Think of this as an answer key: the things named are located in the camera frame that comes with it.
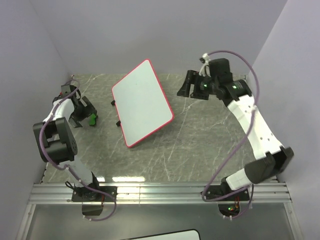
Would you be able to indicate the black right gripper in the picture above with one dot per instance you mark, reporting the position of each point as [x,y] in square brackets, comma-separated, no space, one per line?
[193,77]

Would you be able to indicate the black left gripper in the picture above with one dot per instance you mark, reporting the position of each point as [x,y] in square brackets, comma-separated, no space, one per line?
[88,110]

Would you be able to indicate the green whiteboard eraser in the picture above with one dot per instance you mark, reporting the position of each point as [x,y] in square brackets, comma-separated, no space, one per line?
[93,119]

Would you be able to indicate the red framed whiteboard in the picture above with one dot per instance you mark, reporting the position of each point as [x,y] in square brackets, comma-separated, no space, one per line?
[141,104]

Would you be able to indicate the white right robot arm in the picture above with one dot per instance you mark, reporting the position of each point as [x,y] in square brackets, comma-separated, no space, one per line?
[271,157]

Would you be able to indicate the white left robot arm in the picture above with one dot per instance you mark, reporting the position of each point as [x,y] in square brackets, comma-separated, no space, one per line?
[57,146]

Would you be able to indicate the white tablet at bottom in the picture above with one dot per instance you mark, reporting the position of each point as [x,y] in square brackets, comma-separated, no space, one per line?
[190,234]

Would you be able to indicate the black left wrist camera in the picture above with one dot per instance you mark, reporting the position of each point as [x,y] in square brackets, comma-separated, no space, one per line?
[67,89]

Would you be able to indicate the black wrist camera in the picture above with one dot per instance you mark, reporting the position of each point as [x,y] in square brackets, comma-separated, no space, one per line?
[220,69]
[67,89]

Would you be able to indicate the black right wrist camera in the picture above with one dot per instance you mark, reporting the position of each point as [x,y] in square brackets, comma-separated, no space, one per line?
[220,69]

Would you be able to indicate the metal wire whiteboard stand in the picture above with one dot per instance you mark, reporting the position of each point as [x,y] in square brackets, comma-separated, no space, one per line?
[113,104]

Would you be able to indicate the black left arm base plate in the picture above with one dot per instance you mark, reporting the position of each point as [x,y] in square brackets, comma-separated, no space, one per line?
[82,194]

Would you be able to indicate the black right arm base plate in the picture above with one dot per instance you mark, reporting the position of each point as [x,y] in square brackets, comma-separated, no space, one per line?
[216,193]

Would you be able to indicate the aluminium mounting rail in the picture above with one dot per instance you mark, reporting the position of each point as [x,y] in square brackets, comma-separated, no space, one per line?
[140,193]

